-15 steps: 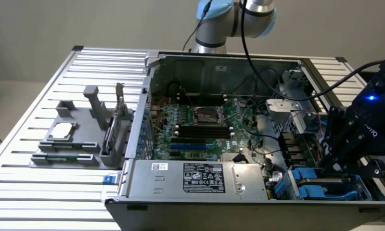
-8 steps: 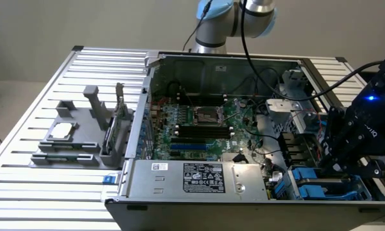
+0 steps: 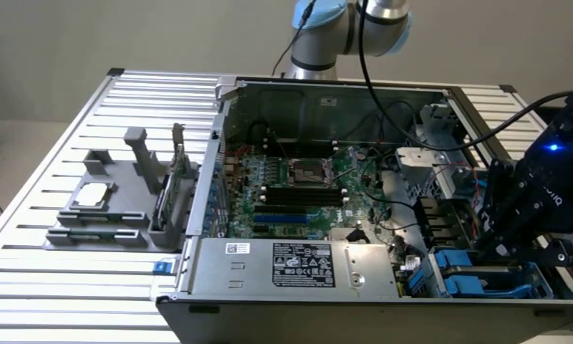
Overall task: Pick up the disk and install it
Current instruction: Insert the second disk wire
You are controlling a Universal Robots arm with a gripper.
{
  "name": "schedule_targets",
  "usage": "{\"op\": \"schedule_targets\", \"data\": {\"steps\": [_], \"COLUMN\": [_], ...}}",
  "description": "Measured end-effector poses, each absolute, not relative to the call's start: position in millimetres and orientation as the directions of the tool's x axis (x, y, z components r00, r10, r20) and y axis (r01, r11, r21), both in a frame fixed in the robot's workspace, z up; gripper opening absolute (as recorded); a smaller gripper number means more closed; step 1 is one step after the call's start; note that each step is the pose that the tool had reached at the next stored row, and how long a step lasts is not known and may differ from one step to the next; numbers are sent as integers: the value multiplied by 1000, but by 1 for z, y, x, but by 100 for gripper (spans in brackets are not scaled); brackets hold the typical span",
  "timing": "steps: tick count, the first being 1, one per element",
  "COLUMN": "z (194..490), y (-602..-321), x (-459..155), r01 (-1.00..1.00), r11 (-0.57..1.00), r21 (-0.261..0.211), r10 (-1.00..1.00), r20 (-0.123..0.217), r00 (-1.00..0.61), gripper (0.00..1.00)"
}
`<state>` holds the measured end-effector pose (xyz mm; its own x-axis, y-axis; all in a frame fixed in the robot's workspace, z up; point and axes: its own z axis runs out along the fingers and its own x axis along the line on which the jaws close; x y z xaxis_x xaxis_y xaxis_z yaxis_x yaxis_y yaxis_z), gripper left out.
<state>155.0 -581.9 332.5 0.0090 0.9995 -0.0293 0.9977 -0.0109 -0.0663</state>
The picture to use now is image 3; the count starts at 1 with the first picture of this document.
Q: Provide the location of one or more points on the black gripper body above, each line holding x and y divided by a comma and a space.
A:
559, 179

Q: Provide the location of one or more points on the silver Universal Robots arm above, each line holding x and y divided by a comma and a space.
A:
315, 43

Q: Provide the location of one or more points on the grey metal drive cage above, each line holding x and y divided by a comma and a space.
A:
425, 161

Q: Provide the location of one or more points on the black table corner cap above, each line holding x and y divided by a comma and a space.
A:
114, 71
507, 88

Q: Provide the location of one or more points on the silver chipset heatsink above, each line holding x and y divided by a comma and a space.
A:
344, 234

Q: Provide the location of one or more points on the CPU socket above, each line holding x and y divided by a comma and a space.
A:
309, 172

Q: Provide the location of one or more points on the black RAM slot bank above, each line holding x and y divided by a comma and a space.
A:
300, 144
302, 195

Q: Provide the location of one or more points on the black expansion slot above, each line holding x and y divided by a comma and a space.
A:
281, 210

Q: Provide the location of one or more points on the blue expansion slot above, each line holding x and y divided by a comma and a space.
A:
280, 218

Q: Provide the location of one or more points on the green motherboard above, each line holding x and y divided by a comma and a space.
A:
266, 168

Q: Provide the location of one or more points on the grey power supply unit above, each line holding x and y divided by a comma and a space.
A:
253, 272

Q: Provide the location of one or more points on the open grey PC case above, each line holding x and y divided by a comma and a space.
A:
277, 315

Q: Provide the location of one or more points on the graphics card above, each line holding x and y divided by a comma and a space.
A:
172, 186

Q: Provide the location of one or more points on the grey parts rack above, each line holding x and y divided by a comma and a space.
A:
172, 240

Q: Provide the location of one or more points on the blue case latch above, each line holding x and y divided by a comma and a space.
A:
160, 267

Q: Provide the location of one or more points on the silver CPU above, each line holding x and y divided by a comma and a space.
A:
93, 195

